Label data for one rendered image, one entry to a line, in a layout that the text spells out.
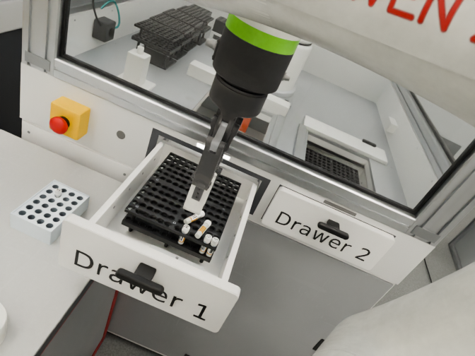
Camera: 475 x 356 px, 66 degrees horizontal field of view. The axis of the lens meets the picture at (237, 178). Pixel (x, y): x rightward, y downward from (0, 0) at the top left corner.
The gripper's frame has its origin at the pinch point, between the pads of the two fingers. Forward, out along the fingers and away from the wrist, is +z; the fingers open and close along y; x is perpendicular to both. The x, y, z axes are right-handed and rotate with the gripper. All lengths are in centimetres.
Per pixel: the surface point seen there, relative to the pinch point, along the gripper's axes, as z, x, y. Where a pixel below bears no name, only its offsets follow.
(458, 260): 98, 177, -169
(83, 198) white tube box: 20.6, -22.9, -7.6
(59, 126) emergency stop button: 11.9, -34.3, -15.9
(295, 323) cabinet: 48, 39, -22
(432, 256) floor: 102, 158, -165
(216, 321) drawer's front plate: 14.6, 11.0, 10.8
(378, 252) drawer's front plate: 12.0, 42.4, -20.9
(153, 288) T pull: 8.5, 0.0, 14.2
